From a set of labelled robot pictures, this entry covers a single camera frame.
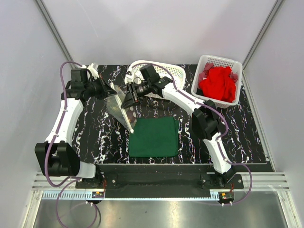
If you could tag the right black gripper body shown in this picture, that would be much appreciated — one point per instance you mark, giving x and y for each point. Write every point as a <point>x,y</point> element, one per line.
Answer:
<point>143,89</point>

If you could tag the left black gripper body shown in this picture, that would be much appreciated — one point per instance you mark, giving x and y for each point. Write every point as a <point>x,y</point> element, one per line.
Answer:
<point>96,88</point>

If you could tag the clear zip top bag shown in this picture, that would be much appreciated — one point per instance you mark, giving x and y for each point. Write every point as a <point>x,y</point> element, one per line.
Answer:
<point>127,117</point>

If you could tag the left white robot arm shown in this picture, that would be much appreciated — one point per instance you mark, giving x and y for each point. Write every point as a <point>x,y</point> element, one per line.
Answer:
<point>55,155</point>

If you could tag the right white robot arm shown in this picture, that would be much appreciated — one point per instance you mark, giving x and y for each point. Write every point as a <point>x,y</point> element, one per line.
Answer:
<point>206,120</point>

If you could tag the white oval perforated basket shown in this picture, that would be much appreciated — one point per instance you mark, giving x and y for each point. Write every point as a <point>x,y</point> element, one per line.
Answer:
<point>174,72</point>

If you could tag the folded green cloth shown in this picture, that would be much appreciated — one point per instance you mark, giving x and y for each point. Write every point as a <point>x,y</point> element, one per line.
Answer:
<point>154,137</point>

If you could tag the pink cloth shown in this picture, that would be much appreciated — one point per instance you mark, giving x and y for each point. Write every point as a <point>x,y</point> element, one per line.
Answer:
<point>209,66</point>

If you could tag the white rectangular perforated basket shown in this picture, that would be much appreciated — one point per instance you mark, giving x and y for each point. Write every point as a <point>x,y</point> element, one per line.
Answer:
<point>237,68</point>

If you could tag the red cloth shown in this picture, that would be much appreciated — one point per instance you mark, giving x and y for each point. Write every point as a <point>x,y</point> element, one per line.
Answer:
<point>218,85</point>

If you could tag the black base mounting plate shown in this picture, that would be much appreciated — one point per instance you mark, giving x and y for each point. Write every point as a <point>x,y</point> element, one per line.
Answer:
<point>158,181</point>

